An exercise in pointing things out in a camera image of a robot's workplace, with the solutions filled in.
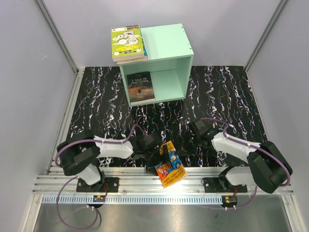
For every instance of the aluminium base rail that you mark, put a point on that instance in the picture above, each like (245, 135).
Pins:
(134, 186)

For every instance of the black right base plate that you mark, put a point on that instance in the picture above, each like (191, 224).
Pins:
(213, 185)

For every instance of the blue 26-Storey Treehouse book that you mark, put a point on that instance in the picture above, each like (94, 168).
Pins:
(141, 36)

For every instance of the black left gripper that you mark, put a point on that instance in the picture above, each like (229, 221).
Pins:
(150, 166)

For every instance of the dark Tale of Two Cities book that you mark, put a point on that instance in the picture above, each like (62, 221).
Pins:
(140, 87)

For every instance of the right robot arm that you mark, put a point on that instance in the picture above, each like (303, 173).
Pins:
(266, 167)

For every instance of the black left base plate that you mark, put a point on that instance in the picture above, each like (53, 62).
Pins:
(110, 184)

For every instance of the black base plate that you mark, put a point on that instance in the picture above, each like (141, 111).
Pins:
(213, 185)
(110, 184)

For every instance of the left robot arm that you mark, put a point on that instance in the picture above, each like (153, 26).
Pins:
(79, 155)

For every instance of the orange 130-Storey Treehouse book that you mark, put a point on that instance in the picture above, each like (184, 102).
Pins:
(169, 176)

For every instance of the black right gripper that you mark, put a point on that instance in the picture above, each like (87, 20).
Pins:
(185, 148)

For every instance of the black marble pattern mat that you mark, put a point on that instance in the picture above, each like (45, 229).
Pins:
(220, 92)

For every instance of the mint green open box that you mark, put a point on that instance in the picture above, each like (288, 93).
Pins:
(169, 63)

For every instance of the lime green book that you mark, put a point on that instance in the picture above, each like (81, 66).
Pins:
(126, 43)

